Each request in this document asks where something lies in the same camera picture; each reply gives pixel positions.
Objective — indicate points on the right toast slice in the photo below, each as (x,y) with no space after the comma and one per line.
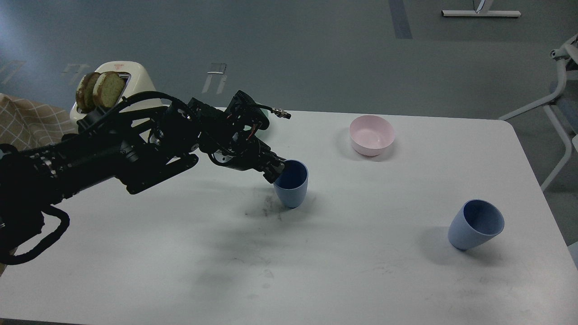
(108,89)

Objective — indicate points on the white desk foot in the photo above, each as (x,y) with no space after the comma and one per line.
(483,9)

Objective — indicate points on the blue cup image-right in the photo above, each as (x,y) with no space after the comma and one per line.
(476,222)

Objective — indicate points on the left toast slice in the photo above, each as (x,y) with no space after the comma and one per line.
(84,93)

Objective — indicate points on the pink bowl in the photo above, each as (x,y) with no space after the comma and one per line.
(371,135)

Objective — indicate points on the toast slice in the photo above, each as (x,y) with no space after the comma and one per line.
(84,93)
(108,89)

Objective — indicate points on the cream white toaster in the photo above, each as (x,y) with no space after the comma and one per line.
(136,80)

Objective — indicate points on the green bowl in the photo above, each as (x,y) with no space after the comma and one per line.
(264,128)

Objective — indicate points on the checkered beige cloth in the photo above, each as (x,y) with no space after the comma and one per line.
(27,124)

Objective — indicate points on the blue cup image-left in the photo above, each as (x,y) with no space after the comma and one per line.
(292,184)

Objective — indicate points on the white chair frame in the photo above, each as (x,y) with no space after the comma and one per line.
(560,105)

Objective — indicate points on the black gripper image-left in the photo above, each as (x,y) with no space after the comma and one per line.
(228,137)

